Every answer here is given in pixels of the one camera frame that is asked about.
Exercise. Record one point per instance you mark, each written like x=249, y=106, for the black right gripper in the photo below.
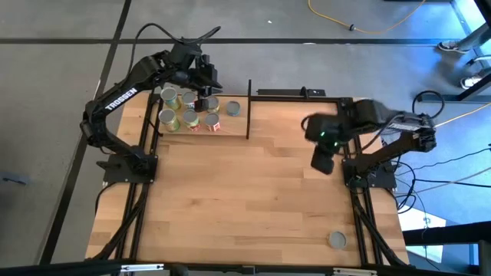
x=326, y=132

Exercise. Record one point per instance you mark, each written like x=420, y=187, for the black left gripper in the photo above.
x=203, y=85

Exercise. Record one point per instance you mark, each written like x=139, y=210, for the short green oranges can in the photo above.
x=213, y=103

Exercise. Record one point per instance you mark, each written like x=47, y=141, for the white pink mixed fruit can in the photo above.
x=188, y=97

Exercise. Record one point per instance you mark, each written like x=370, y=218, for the green red swirl can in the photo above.
x=190, y=117

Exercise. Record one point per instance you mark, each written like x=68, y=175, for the white red fruit print can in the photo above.
x=212, y=119

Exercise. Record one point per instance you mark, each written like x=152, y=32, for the short teal can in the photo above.
x=232, y=108

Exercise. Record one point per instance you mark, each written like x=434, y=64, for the yellow and teal carrots can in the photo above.
x=170, y=96

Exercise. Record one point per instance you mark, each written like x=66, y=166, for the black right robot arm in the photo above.
x=374, y=113

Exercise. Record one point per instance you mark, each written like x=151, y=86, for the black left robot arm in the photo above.
x=120, y=99

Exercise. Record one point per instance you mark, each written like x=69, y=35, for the silver lid tin can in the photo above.
x=337, y=240

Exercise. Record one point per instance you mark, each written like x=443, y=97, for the black floor tape line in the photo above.
x=112, y=46

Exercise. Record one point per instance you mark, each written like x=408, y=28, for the black stand beam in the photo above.
x=452, y=234
x=452, y=98

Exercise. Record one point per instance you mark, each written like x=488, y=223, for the person's foot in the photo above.
x=449, y=46
x=472, y=81

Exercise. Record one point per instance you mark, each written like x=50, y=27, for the person's leg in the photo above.
x=477, y=36

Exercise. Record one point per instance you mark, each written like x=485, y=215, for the wooden shelf with black frame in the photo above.
x=230, y=126

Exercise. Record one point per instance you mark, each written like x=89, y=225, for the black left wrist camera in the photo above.
x=207, y=65

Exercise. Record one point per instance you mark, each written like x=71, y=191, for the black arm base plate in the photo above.
x=383, y=180
x=115, y=174

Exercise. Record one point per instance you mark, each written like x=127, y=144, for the black aluminium table frame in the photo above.
x=291, y=99

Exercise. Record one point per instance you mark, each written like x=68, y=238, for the black bar on frame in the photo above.
x=284, y=92

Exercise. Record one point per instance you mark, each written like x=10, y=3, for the silver aluminium bracket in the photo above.
x=354, y=272
x=142, y=267

